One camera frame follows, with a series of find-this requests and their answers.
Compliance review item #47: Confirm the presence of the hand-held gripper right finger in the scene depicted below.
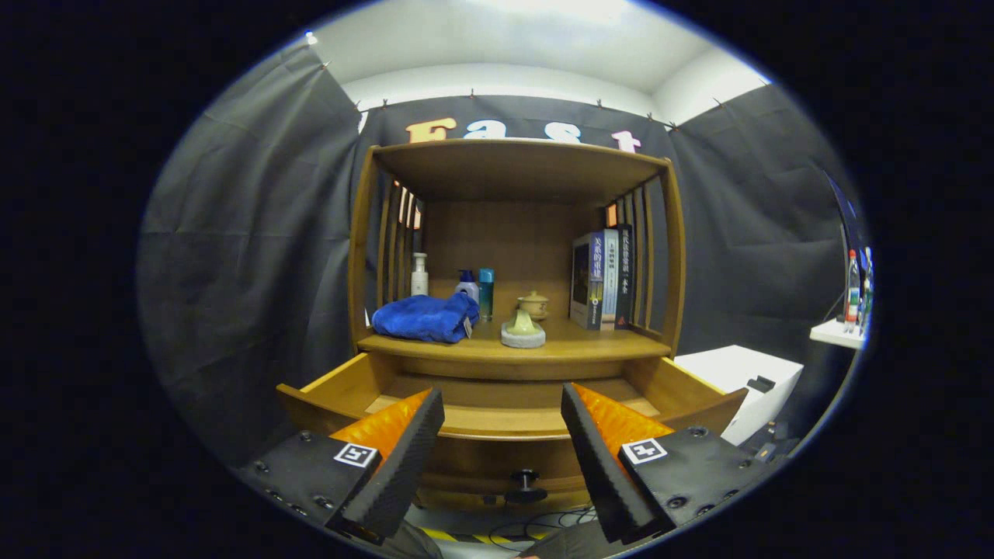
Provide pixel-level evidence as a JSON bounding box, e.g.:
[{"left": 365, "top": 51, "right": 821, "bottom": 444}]
[{"left": 561, "top": 382, "right": 785, "bottom": 544}]

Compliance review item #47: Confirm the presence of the book blue spine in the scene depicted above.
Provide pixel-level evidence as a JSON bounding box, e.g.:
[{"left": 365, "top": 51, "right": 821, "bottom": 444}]
[{"left": 570, "top": 231, "right": 608, "bottom": 331}]

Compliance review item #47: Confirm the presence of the pale green ornament round base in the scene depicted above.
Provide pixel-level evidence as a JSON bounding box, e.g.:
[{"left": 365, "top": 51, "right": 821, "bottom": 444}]
[{"left": 500, "top": 309, "right": 547, "bottom": 349}]

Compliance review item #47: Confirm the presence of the wooden cabinet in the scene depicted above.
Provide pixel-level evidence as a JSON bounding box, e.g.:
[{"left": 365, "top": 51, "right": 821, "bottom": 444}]
[{"left": 276, "top": 138, "right": 750, "bottom": 513}]

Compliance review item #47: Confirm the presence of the wooden drawer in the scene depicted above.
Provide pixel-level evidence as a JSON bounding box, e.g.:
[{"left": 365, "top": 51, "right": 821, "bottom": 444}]
[{"left": 276, "top": 352, "right": 750, "bottom": 509}]

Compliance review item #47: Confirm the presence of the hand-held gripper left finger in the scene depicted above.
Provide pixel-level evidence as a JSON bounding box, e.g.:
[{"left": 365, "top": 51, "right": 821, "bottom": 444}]
[{"left": 237, "top": 387, "right": 446, "bottom": 544}]

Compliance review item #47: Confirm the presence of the book pale spine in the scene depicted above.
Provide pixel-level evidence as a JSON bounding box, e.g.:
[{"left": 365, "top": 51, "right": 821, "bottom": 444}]
[{"left": 602, "top": 228, "right": 620, "bottom": 331}]

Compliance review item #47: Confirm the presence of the black drawer knob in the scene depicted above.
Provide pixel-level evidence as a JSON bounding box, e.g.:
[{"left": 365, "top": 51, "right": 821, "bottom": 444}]
[{"left": 505, "top": 468, "right": 548, "bottom": 505}]

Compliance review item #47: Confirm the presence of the blue towel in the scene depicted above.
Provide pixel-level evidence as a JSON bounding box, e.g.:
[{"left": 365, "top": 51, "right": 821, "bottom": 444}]
[{"left": 370, "top": 292, "right": 481, "bottom": 345}]

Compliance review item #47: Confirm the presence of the wooden countertop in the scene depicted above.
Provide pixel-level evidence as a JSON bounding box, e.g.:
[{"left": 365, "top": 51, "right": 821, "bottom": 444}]
[{"left": 357, "top": 314, "right": 673, "bottom": 363}]

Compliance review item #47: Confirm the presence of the yellow black floor tape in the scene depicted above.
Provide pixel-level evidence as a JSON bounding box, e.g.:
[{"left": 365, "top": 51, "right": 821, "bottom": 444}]
[{"left": 419, "top": 526, "right": 544, "bottom": 546}]

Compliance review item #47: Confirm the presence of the black floor cable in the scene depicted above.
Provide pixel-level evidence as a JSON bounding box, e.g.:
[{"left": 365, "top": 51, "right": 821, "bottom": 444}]
[{"left": 489, "top": 506, "right": 599, "bottom": 548}]

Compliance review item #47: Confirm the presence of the clear bottle red cap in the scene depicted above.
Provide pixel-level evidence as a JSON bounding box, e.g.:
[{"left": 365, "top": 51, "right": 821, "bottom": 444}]
[{"left": 844, "top": 248, "right": 861, "bottom": 335}]

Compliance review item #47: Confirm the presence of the white box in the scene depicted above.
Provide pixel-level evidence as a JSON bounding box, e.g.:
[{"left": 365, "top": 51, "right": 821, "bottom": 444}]
[{"left": 674, "top": 345, "right": 805, "bottom": 447}]

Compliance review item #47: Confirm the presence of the book black spine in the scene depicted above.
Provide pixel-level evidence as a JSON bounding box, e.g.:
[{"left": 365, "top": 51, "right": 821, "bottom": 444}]
[{"left": 613, "top": 224, "right": 634, "bottom": 328}]

